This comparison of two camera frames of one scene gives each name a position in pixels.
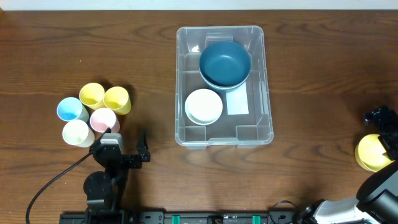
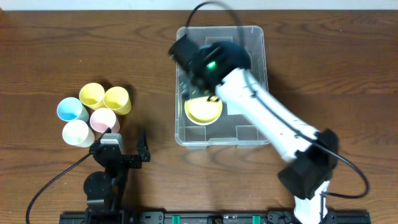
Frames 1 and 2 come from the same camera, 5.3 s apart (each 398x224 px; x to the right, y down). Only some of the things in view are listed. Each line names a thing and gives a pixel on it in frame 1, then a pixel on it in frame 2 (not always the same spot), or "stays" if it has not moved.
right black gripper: x=382 y=117 to x=193 y=86
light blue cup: x=71 y=109 stays
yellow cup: x=117 y=99 stays
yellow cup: x=91 y=95 stays
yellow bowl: x=369 y=153 to x=201 y=111
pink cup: x=102 y=119 stays
